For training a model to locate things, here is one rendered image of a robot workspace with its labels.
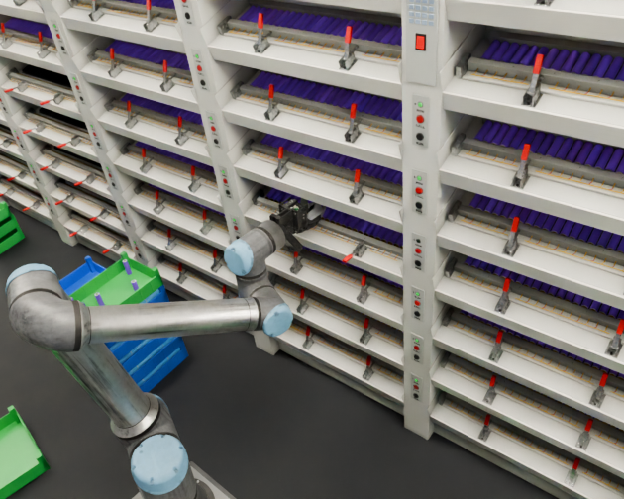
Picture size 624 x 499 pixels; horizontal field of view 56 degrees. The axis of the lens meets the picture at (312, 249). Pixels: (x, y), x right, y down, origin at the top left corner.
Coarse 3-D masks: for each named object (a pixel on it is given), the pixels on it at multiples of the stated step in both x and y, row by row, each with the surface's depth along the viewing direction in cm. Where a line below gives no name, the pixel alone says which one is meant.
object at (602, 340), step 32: (448, 256) 158; (448, 288) 157; (480, 288) 154; (512, 288) 150; (544, 288) 148; (512, 320) 147; (544, 320) 145; (576, 320) 143; (608, 320) 138; (576, 352) 141; (608, 352) 136
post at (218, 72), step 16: (176, 0) 157; (192, 0) 153; (208, 0) 155; (224, 0) 160; (208, 16) 157; (192, 32) 160; (192, 48) 164; (192, 64) 168; (208, 64) 164; (224, 64) 167; (208, 80) 167; (224, 80) 169; (208, 96) 171; (208, 128) 180; (224, 128) 175; (240, 128) 181; (208, 144) 185; (224, 144) 180; (224, 160) 184; (240, 176) 188; (240, 192) 190; (224, 208) 200; (240, 224) 199; (256, 336) 239; (272, 352) 238
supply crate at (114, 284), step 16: (128, 256) 224; (112, 272) 223; (144, 272) 223; (80, 288) 213; (96, 288) 219; (112, 288) 219; (128, 288) 218; (144, 288) 211; (96, 304) 213; (112, 304) 212
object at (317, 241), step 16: (256, 192) 196; (240, 208) 192; (256, 208) 195; (256, 224) 195; (304, 240) 182; (320, 240) 180; (336, 240) 178; (336, 256) 178; (368, 256) 171; (384, 256) 169; (384, 272) 167; (400, 272) 165
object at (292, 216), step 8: (288, 200) 175; (296, 200) 174; (280, 208) 173; (288, 208) 170; (296, 208) 172; (304, 208) 173; (272, 216) 167; (280, 216) 169; (288, 216) 169; (296, 216) 170; (304, 216) 174; (280, 224) 167; (288, 224) 171; (296, 224) 172; (304, 224) 174; (296, 232) 173
